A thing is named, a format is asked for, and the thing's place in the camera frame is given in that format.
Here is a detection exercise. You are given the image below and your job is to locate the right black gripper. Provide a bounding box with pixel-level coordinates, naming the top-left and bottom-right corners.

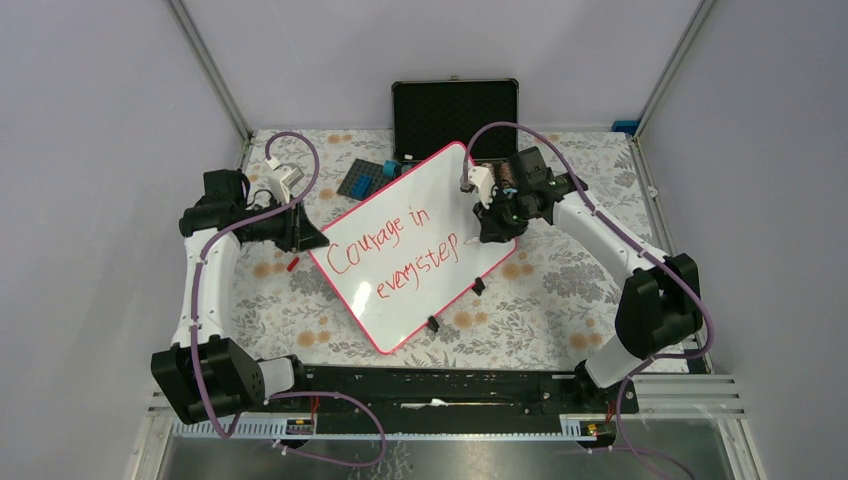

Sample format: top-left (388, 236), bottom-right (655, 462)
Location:
top-left (473, 187), bottom-right (534, 245)

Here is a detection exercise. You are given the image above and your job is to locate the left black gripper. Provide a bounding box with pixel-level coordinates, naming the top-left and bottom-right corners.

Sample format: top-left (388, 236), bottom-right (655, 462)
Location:
top-left (244, 192), bottom-right (329, 252)

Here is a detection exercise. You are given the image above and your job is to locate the pink framed whiteboard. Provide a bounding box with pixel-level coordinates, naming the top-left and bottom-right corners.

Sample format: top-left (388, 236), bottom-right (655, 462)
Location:
top-left (309, 142), bottom-right (517, 355)

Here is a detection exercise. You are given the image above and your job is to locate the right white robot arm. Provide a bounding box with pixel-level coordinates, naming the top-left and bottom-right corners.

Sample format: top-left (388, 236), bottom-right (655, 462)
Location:
top-left (463, 147), bottom-right (703, 412)

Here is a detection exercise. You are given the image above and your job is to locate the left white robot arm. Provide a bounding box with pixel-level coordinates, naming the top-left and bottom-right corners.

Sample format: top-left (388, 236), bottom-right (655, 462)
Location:
top-left (151, 164), bottom-right (329, 432)

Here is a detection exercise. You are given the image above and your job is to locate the black whiteboard clip upper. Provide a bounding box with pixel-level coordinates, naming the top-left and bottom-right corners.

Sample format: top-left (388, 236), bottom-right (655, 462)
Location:
top-left (471, 277), bottom-right (486, 296)

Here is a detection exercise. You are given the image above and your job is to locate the black whiteboard clip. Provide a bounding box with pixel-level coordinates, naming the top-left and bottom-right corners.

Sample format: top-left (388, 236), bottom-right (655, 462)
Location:
top-left (471, 277), bottom-right (486, 296)
top-left (427, 316), bottom-right (440, 333)

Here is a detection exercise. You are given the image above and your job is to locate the black whiteboard clip lower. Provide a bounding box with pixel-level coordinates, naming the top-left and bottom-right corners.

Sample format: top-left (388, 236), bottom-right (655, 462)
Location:
top-left (427, 316), bottom-right (440, 333)

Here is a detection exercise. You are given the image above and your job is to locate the blue lego brick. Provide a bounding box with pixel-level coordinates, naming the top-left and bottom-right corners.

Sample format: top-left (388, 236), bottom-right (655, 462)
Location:
top-left (350, 174), bottom-right (373, 200)

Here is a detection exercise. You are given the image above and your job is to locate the dark grey lego baseplate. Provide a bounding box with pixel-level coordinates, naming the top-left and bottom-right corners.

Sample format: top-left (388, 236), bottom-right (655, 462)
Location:
top-left (336, 159), bottom-right (393, 201)

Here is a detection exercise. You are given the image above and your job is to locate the light blue round brick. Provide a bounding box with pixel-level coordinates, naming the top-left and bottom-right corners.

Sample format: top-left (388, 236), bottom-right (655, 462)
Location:
top-left (382, 160), bottom-right (407, 180)

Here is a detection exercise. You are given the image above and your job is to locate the black poker chip case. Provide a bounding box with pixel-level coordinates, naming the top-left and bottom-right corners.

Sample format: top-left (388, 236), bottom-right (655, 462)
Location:
top-left (391, 78), bottom-right (519, 165)

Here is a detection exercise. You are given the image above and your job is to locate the blue box in corner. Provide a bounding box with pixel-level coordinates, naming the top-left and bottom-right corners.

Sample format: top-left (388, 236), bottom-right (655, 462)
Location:
top-left (610, 120), bottom-right (640, 136)

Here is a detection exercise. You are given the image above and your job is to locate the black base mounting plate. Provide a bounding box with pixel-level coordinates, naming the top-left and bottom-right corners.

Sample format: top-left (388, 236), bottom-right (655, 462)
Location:
top-left (258, 365), bottom-right (639, 426)

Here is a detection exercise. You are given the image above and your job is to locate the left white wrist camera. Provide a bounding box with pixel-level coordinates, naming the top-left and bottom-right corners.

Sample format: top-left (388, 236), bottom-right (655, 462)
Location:
top-left (266, 157), bottom-right (304, 204)

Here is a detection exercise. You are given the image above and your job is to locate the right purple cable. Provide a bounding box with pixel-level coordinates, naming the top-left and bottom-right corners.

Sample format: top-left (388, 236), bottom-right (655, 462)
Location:
top-left (462, 121), bottom-right (717, 478)

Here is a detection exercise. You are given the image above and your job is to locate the purple cable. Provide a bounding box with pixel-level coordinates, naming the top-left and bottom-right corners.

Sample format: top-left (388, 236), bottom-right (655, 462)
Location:
top-left (190, 131), bottom-right (388, 469)
top-left (462, 121), bottom-right (717, 478)

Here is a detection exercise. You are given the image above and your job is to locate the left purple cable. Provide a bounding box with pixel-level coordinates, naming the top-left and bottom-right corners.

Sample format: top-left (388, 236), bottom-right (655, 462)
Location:
top-left (190, 131), bottom-right (388, 469)

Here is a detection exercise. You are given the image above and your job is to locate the white slotted cable duct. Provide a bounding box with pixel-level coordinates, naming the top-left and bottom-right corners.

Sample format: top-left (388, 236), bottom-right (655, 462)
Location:
top-left (170, 415), bottom-right (598, 441)

